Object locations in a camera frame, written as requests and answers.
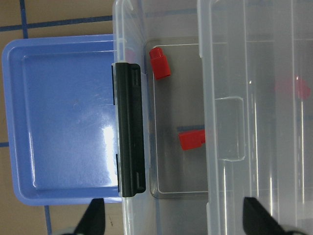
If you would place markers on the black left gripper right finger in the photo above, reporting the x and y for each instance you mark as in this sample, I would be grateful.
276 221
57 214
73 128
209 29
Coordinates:
257 220

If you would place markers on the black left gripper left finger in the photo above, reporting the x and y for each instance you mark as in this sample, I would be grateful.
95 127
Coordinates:
93 220

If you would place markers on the clear plastic box lid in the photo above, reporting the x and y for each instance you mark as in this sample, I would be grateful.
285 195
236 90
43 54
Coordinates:
259 143

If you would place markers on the red block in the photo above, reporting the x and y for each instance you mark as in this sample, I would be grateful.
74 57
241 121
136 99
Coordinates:
159 63
297 86

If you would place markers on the clear plastic storage box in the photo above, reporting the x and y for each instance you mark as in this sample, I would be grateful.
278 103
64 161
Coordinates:
176 195

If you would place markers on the red block box middle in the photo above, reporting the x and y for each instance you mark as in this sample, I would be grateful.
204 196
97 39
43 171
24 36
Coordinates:
192 139

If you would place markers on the blue plastic tray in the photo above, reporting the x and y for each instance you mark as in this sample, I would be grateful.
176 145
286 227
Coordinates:
61 119

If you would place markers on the black box latch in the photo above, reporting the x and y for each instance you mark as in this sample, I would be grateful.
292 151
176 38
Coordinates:
128 101

